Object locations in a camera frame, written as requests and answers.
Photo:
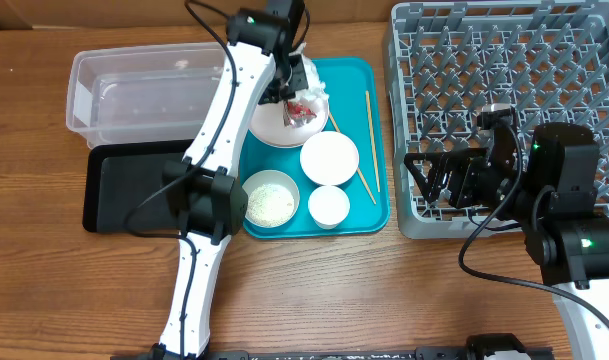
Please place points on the grey bowl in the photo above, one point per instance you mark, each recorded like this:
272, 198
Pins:
272, 177

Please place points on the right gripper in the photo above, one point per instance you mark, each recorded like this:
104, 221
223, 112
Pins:
440, 178

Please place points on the black tray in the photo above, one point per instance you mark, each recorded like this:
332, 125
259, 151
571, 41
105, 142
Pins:
150, 186

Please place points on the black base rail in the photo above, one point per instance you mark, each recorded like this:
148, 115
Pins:
501, 346

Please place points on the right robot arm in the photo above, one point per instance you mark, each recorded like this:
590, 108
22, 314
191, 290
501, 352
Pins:
551, 196

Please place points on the small white cup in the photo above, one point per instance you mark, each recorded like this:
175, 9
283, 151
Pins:
328, 206

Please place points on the clear plastic bin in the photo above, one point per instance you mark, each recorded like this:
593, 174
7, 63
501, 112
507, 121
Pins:
142, 93

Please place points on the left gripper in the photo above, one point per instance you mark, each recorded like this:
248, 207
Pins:
299, 80

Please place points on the red snack wrapper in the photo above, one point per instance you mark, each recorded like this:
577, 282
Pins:
298, 113

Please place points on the grey dish rack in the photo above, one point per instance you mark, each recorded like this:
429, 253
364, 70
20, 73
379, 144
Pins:
444, 60

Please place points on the wooden chopstick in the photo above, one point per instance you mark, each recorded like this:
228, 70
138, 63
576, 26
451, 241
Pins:
372, 139
359, 172

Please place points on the large white plate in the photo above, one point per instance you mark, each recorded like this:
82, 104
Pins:
268, 126

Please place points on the white napkin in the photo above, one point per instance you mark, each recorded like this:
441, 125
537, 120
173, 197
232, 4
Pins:
314, 93

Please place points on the white rice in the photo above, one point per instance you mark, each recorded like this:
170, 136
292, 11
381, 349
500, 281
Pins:
270, 205

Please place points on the white bowl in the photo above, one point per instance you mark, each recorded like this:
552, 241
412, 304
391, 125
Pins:
329, 158

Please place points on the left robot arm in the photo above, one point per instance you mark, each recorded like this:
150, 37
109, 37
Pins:
254, 41

